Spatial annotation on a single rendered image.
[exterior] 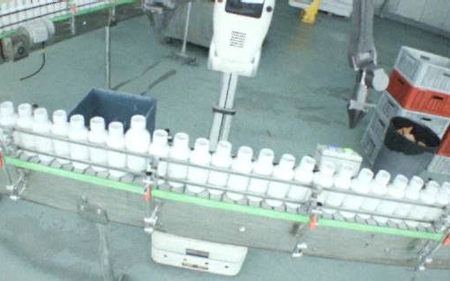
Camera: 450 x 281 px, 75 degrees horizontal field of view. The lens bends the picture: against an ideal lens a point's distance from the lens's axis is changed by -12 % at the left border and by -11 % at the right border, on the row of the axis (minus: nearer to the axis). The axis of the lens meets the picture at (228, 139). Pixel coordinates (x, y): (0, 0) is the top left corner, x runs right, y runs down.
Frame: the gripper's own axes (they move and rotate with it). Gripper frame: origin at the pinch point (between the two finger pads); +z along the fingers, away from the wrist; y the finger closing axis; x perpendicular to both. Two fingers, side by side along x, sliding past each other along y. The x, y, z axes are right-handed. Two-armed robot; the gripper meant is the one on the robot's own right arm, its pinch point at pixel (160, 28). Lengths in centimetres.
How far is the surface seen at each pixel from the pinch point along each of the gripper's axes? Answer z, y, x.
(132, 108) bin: 52, -42, -20
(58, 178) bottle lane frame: 43, 20, -25
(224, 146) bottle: 25.5, 13.1, 23.1
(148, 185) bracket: 32.4, 26.5, 5.3
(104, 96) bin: 48, -42, -34
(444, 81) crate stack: 39, -159, 203
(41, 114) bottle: 25.7, 13.5, -31.2
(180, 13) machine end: 86, -375, -59
